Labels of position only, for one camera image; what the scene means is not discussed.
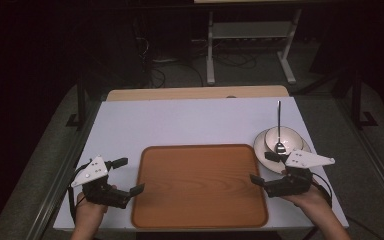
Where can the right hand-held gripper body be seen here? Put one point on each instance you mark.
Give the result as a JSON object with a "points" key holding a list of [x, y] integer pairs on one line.
{"points": [[291, 185]]}

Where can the black metal stand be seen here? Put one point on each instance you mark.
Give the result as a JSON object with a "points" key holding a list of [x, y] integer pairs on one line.
{"points": [[80, 103], [356, 100]]}

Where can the metal spoon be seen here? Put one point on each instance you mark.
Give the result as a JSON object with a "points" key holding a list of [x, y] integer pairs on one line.
{"points": [[279, 123]]}

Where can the white metal desk frame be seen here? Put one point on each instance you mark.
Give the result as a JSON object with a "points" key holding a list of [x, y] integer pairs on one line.
{"points": [[210, 60]]}

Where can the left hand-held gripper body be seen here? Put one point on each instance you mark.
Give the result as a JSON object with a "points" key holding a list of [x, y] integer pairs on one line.
{"points": [[95, 191]]}

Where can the brown wooden tray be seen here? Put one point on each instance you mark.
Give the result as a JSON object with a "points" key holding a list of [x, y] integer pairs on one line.
{"points": [[198, 186]]}

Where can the person's left hand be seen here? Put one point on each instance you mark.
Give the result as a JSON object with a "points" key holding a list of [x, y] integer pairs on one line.
{"points": [[89, 211]]}

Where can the person's right hand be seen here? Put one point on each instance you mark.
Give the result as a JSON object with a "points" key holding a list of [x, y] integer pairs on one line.
{"points": [[313, 201]]}

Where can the aluminium rail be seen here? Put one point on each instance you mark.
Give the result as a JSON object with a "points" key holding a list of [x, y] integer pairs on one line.
{"points": [[373, 156], [63, 176]]}

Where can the white bowl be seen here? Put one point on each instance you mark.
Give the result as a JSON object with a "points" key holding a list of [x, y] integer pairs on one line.
{"points": [[290, 138], [261, 156]]}

